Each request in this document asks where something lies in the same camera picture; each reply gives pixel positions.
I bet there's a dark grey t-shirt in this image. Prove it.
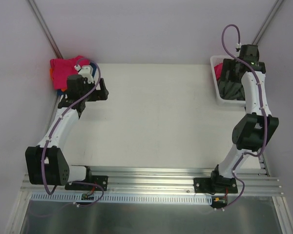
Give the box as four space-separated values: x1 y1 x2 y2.
217 80 245 101

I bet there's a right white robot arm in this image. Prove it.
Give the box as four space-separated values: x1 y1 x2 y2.
209 44 279 194

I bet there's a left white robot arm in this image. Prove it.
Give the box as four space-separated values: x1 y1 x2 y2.
25 75 109 195

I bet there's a crumpled pink t-shirt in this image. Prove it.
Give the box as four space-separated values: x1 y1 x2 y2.
214 63 223 80

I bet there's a white plastic basket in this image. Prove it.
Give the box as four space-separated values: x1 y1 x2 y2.
209 55 247 107

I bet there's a folded blue t-shirt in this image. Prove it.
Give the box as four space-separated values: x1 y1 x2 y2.
57 63 97 95

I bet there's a folded pink t-shirt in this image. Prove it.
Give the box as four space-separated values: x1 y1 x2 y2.
50 56 90 91

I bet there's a folded orange t-shirt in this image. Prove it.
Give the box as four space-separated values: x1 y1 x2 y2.
49 68 54 78

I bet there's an aluminium mounting rail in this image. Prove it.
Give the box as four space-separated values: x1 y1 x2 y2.
20 165 283 196

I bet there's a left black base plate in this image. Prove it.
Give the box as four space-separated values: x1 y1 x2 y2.
64 175 108 191

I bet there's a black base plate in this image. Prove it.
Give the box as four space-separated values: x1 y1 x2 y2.
193 177 238 195
64 175 108 191

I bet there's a white slotted cable duct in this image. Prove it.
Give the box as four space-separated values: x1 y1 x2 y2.
31 192 212 205

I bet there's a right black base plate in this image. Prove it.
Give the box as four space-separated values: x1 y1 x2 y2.
193 177 238 195

